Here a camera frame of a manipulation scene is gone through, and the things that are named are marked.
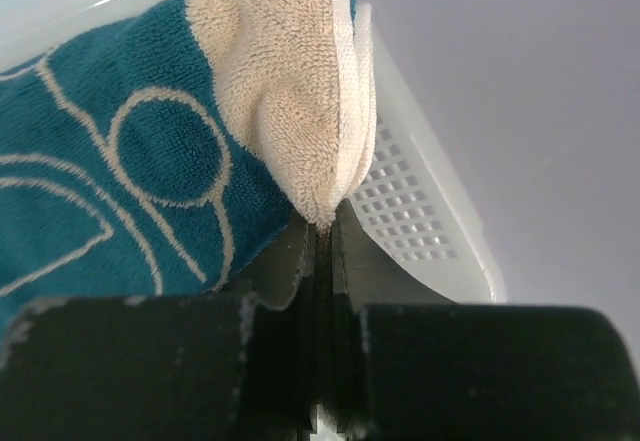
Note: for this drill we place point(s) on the teal beige Doraemon towel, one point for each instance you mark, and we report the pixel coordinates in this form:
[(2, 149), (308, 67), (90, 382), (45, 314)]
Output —
[(160, 154)]

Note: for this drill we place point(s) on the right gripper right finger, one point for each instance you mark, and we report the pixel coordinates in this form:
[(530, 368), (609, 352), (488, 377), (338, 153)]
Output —
[(414, 365)]

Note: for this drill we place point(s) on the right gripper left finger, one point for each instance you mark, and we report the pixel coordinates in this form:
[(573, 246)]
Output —
[(220, 366)]

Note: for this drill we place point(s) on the white plastic mesh basket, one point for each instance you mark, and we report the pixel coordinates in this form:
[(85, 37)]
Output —
[(411, 213)]

